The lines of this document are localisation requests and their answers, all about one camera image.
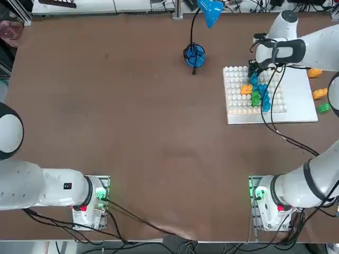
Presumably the black floor cable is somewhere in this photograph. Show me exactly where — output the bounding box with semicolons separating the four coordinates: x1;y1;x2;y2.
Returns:
22;208;128;244

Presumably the green three-stud block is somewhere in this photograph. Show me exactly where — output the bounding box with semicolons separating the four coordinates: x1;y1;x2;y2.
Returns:
317;102;332;115

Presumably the black ridged device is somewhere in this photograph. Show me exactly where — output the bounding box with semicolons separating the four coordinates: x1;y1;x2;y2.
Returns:
38;0;77;8

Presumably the white flat board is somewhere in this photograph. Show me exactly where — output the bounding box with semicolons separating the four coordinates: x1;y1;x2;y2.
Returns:
222;66;318;125

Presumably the green two-stud block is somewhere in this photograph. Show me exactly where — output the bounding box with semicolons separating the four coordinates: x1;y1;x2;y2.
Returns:
251;89;262;107

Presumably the blue desk lamp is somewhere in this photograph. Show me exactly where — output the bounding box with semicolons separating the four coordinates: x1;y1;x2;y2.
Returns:
183;0;224;70

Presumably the black lamp cord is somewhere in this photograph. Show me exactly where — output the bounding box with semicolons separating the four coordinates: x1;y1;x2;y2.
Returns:
183;42;206;76

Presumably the aluminium frame post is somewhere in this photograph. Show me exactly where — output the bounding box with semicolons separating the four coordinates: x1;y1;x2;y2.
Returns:
172;0;183;20

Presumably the pink plastic basket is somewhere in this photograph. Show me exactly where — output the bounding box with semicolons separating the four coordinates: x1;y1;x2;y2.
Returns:
0;20;25;43

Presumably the white studded baseplate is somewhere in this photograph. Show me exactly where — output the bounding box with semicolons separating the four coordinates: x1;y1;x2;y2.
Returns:
222;65;288;115

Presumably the black left arm base cable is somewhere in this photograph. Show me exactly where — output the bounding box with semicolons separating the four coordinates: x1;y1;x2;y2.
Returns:
105;198;186;240

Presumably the white side table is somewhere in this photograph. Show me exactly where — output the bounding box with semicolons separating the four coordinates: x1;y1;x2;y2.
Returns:
31;0;175;14

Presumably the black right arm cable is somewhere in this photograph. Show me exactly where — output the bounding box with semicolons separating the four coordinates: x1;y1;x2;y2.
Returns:
248;33;339;220

